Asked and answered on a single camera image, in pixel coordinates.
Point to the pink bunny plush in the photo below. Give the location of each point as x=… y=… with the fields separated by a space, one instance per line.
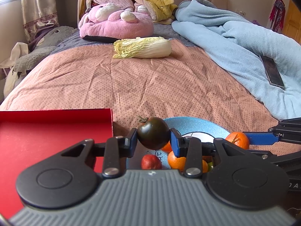
x=117 y=28

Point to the purple cloth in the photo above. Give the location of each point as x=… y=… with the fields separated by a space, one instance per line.
x=44 y=34

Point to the orange mandarin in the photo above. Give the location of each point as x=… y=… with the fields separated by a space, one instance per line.
x=167 y=147
x=205 y=166
x=237 y=140
x=176 y=161

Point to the grey bed sheet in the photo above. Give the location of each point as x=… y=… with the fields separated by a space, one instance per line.
x=70 y=42

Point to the blue bear print bowl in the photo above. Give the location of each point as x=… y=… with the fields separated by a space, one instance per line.
x=199 y=127

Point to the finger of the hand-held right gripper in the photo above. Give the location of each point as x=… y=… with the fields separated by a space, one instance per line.
x=258 y=139
x=270 y=157

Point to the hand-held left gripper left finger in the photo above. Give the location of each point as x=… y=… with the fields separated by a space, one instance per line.
x=133 y=143

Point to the pink dotted bedspread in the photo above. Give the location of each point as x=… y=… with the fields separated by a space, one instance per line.
x=117 y=87

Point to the wooden door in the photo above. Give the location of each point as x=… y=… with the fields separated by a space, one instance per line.
x=294 y=26

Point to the red cardboard tray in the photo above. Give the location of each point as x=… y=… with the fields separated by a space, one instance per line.
x=47 y=134

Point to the red hanging garment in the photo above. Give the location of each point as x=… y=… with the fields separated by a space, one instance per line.
x=277 y=14

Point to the light blue blanket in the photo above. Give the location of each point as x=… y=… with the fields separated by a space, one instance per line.
x=223 y=40

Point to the smartphone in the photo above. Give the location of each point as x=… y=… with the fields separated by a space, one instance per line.
x=272 y=71

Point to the napa cabbage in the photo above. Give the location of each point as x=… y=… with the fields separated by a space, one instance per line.
x=145 y=48

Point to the red wax apple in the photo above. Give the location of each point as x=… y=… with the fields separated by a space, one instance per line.
x=151 y=162

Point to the patterned beige curtain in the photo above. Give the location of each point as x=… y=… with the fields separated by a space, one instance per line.
x=35 y=2

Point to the wall socket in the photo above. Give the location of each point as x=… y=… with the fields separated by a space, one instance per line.
x=241 y=12

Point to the small green tomato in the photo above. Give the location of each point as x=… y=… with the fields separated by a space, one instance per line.
x=211 y=166

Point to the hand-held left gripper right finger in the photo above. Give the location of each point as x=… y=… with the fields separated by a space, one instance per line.
x=174 y=143

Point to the white tote bag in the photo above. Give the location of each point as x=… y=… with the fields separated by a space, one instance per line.
x=16 y=51

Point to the yellow plush toy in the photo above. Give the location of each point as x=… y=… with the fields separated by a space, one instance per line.
x=160 y=7

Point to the dark brown tomato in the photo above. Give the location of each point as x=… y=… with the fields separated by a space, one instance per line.
x=152 y=133

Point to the grey plush toy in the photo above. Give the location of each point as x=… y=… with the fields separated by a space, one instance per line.
x=35 y=56

